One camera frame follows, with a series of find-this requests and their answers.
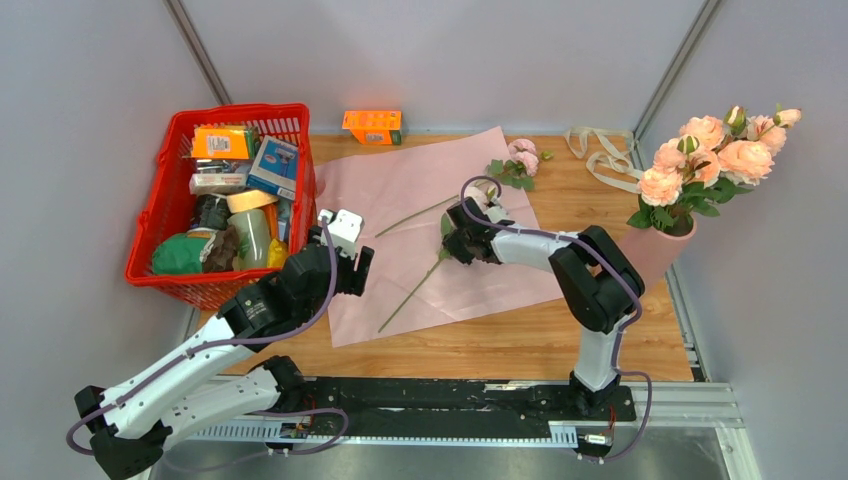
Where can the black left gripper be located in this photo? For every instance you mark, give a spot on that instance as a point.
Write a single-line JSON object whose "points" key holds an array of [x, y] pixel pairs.
{"points": [[356, 280]]}

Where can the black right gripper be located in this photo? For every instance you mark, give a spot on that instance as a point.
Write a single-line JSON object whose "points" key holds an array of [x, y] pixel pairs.
{"points": [[452, 243]]}

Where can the purple wrapping paper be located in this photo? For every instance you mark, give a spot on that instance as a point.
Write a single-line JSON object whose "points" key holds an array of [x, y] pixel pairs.
{"points": [[385, 187]]}

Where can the cream printed ribbon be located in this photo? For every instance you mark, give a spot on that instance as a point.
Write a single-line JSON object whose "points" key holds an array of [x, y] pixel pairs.
{"points": [[608, 155]]}

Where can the peach rose stem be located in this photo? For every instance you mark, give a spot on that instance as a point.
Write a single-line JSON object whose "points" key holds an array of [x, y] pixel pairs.
{"points": [[702, 162], [746, 153]]}

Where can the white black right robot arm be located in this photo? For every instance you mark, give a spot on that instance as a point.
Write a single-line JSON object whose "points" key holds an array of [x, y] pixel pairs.
{"points": [[599, 284]]}

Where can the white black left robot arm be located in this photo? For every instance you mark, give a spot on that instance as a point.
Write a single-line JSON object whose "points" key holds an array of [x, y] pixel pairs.
{"points": [[129, 427]]}

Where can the pink cylindrical vase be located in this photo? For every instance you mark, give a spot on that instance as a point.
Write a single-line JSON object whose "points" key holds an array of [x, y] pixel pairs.
{"points": [[652, 252]]}

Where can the yellow small packet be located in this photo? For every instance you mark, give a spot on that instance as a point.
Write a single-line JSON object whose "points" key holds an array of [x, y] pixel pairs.
{"points": [[277, 254]]}

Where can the pale green bottle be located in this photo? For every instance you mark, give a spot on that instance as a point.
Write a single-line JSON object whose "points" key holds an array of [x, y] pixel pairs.
{"points": [[254, 238]]}

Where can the beige tape roll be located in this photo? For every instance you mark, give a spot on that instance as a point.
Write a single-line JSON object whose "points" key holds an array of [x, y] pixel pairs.
{"points": [[249, 200]]}

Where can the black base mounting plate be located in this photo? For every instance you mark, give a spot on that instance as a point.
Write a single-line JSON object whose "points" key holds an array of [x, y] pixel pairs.
{"points": [[451, 409]]}

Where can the blue razor box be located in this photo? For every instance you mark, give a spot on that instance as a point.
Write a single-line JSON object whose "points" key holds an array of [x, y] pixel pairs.
{"points": [[275, 168]]}

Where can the orange cardboard box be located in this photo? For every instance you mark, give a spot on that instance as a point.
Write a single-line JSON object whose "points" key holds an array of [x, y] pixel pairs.
{"points": [[374, 127]]}

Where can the green bag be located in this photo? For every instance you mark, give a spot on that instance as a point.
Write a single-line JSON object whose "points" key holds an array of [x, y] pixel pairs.
{"points": [[183, 253]]}

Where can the white red small box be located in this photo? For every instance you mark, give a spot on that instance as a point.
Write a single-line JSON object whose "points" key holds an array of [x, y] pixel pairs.
{"points": [[217, 183]]}

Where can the orange snack package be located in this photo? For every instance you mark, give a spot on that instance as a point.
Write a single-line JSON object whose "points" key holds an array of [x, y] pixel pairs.
{"points": [[227, 142]]}

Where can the red plastic shopping basket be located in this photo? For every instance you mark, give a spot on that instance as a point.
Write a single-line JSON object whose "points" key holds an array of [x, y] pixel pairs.
{"points": [[170, 203]]}

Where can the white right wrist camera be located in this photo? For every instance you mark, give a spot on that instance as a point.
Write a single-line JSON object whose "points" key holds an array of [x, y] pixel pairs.
{"points": [[494, 213]]}

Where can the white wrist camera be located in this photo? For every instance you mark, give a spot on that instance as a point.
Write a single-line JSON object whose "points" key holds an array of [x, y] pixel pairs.
{"points": [[342, 228], [494, 213]]}

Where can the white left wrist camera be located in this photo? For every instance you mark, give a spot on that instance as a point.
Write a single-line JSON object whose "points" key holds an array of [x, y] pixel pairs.
{"points": [[342, 228]]}

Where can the aluminium table frame rail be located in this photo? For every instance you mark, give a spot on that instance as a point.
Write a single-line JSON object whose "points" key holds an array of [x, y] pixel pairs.
{"points": [[704, 405]]}

